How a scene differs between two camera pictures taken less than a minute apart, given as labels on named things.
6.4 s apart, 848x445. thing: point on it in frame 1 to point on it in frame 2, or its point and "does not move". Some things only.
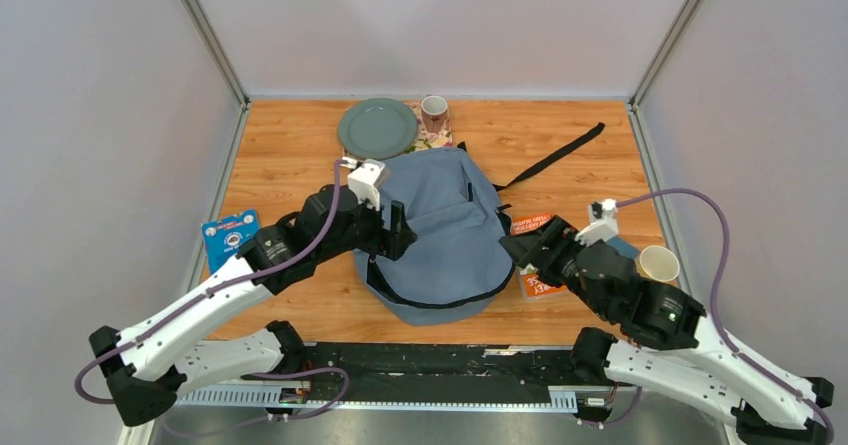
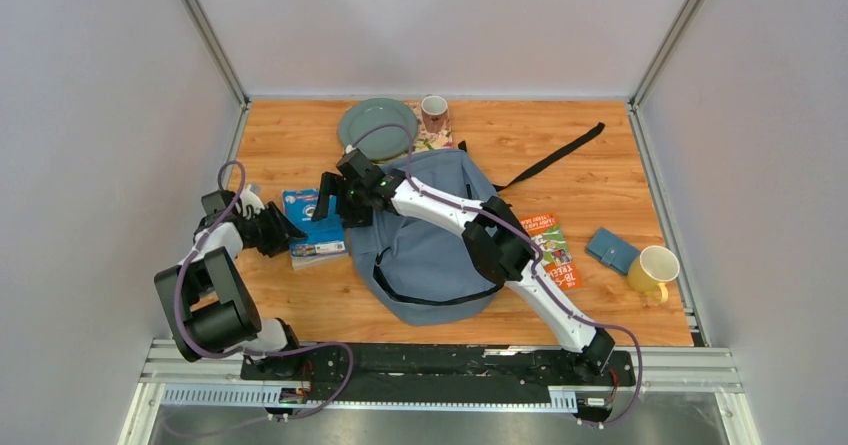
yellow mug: [658, 264] does not move
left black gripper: [395, 241] to [284, 232]
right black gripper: [524, 248] to [331, 186]
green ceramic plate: [378, 128] does not move
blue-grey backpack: [460, 262] does not move
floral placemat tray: [425, 139] does not move
